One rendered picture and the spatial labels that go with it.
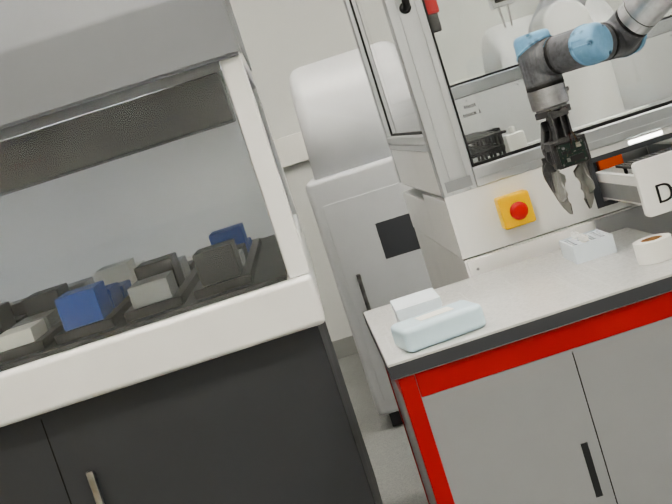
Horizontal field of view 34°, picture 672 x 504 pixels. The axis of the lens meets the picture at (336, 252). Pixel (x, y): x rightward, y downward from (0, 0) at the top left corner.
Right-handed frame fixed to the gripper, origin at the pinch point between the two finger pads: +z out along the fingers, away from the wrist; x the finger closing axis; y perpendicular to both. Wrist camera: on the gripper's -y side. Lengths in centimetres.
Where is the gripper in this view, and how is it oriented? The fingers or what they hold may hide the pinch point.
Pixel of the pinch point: (578, 204)
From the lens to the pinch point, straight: 224.4
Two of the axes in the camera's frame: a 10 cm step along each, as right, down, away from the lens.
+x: 9.5, -3.1, -0.1
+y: 0.2, 1.0, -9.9
